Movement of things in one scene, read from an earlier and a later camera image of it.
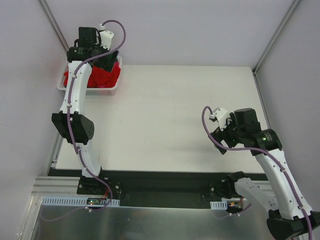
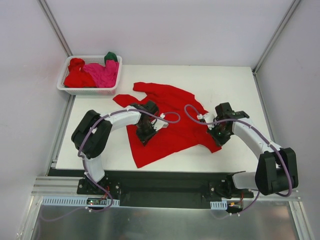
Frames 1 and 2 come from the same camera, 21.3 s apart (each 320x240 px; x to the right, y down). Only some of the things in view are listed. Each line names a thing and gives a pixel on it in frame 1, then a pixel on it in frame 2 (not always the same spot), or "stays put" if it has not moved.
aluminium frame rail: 55,186 stays put
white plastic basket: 96,91 stays put
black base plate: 168,188 stays put
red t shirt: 98,78 -> 188,125
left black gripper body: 108,63 -> 146,135
